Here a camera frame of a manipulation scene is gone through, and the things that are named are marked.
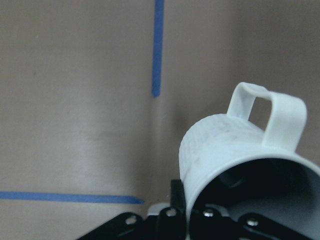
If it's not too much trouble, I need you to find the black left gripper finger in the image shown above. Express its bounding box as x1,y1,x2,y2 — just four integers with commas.
170,179,186,213

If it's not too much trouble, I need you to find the white ceramic mug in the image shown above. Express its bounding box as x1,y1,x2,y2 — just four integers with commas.
178,82,320,240

